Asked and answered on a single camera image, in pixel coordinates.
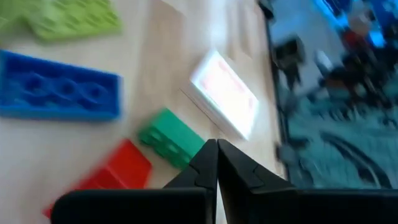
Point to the lime green toy brick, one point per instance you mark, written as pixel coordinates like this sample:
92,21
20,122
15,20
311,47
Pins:
12,15

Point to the blue toy brick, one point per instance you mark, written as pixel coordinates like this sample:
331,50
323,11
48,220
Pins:
59,87

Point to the black table frame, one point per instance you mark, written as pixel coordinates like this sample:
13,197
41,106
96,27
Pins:
281,149

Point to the translucent lime toy brick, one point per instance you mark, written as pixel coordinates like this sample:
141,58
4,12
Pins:
74,18

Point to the short green toy brick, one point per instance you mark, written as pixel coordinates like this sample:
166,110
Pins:
171,137

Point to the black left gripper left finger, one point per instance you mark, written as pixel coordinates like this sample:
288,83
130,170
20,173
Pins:
140,205

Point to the small red toy brick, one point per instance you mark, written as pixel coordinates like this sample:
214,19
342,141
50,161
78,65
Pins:
124,168

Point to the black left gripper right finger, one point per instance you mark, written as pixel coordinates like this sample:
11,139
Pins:
295,205

